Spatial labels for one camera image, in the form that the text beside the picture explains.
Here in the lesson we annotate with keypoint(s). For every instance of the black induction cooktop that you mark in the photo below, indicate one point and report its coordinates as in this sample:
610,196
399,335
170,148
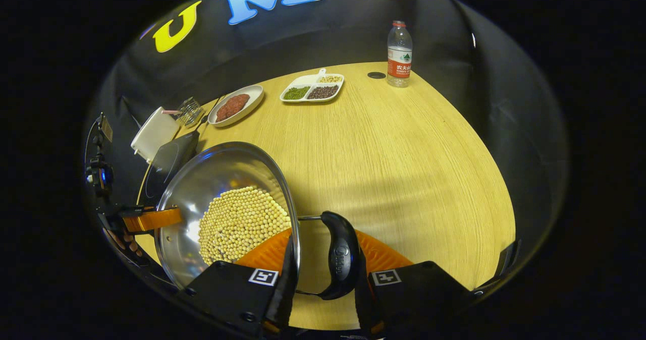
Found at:
171,161

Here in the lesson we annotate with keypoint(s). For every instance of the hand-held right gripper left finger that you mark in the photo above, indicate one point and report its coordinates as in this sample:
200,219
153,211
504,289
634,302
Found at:
282,299

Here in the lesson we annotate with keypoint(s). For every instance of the brown meat piece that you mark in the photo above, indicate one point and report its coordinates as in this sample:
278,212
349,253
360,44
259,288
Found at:
241,100
224,113

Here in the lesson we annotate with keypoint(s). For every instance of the white divided dish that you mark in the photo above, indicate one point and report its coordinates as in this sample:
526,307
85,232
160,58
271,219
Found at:
303,80

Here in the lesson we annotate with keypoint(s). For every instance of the pink striped straw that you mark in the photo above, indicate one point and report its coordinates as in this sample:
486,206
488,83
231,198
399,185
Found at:
171,112

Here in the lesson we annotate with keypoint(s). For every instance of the heap of green beans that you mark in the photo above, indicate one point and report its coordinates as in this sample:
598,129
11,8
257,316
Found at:
296,93

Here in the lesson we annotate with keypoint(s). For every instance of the heap of pale yellow beans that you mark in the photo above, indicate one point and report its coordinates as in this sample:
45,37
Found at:
330,79

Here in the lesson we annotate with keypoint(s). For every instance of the white toaster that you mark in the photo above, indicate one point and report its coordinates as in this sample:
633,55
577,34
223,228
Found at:
154,135

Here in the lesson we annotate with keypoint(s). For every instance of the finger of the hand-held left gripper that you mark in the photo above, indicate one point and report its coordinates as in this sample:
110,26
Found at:
151,220

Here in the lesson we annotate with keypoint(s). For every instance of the pile of yellow soybeans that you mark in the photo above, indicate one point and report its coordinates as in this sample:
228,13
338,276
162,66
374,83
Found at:
237,224

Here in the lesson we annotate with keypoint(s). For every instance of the heap of dark red beans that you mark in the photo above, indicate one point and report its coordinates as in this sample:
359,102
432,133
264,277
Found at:
323,92

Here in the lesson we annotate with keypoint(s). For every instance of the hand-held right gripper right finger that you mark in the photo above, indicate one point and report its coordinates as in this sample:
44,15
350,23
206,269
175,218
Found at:
366,307

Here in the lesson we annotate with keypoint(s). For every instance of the clear water bottle red label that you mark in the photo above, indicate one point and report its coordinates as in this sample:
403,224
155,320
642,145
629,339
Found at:
399,70

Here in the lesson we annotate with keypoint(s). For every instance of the round white plate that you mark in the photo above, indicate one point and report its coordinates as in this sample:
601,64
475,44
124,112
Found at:
252,98

